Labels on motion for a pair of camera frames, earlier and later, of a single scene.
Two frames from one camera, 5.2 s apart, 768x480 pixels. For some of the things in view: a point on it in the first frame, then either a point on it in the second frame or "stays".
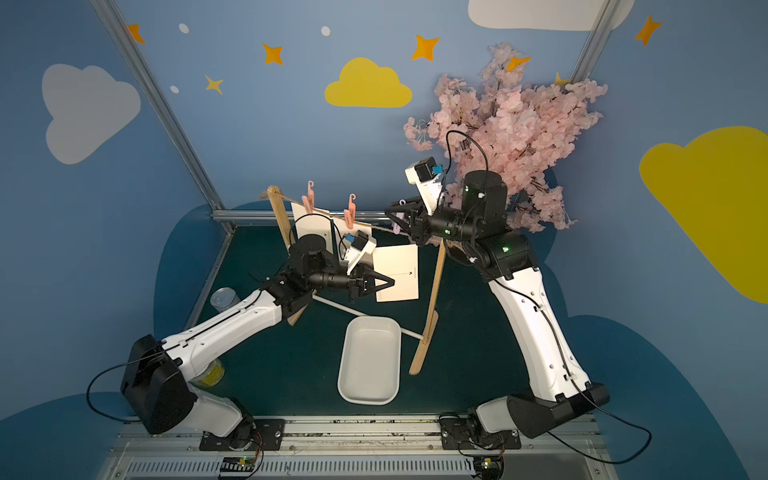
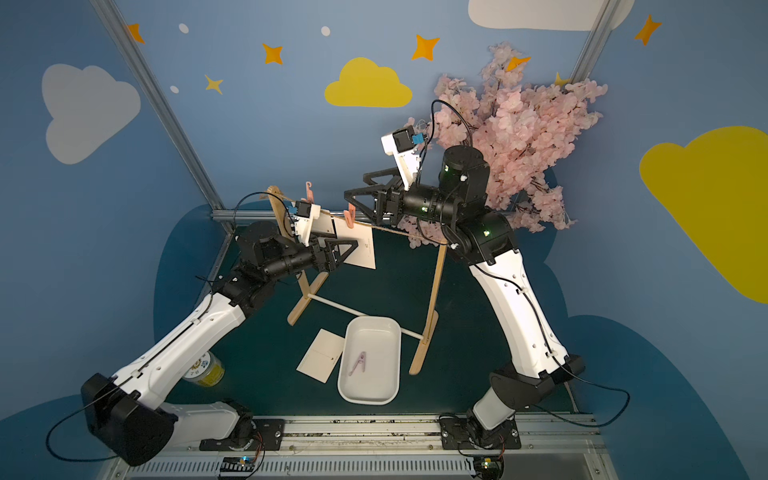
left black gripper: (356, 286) to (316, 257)
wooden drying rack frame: (433, 315) stays
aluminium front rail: (551, 449) stays
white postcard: (342, 243) stays
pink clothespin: (309, 200) stays
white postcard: (400, 263) to (322, 356)
